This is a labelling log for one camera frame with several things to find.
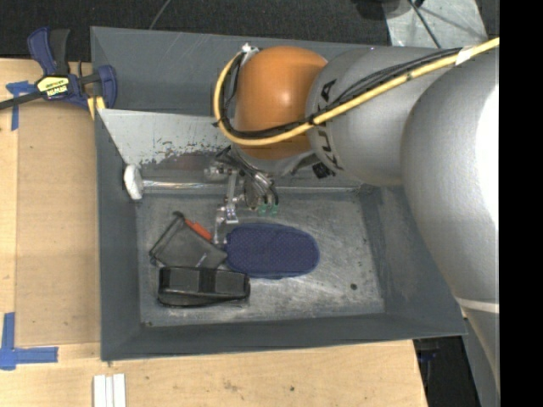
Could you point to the black cylinder on white bracket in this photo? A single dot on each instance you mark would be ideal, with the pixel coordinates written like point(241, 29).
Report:
point(322, 170)

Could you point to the brown flat board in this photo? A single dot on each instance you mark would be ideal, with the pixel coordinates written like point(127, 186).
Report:
point(55, 227)

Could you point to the black and orange flat tool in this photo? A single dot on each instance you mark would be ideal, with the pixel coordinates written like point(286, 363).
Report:
point(182, 246)

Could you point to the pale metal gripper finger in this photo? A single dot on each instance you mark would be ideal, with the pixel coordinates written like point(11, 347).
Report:
point(214, 172)
point(228, 215)

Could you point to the grey metal bin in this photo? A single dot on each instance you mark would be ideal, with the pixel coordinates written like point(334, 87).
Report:
point(322, 265)

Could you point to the dark blue cloth slipper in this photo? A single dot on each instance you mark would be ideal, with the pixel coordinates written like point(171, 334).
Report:
point(273, 250)

